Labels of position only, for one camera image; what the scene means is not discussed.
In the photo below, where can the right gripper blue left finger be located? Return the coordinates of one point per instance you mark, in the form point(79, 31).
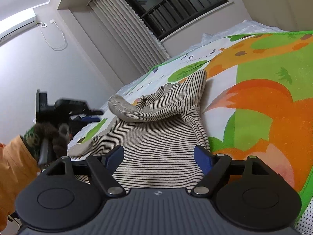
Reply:
point(113, 158)

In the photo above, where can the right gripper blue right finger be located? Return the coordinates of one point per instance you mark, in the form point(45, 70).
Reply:
point(204, 159)

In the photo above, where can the beige striped knit garment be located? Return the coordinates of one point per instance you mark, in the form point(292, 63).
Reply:
point(158, 135)

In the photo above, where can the orange left sleeve forearm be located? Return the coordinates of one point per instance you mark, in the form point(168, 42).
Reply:
point(18, 169)

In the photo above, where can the colourful cartoon animal blanket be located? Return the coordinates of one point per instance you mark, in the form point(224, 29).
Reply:
point(272, 99)

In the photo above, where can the white air conditioner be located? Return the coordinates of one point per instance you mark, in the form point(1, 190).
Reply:
point(17, 23)

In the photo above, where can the left beige curtain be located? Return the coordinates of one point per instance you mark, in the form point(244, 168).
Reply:
point(134, 40)

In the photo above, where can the beige curtain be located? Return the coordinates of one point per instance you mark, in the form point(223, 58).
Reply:
point(288, 15)
point(134, 40)

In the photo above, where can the white dotted mattress edge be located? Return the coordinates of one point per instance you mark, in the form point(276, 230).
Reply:
point(304, 225)

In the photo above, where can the dark barred window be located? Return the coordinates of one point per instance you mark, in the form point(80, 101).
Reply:
point(163, 17)

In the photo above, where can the right beige curtain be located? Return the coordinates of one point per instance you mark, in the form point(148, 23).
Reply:
point(288, 15)

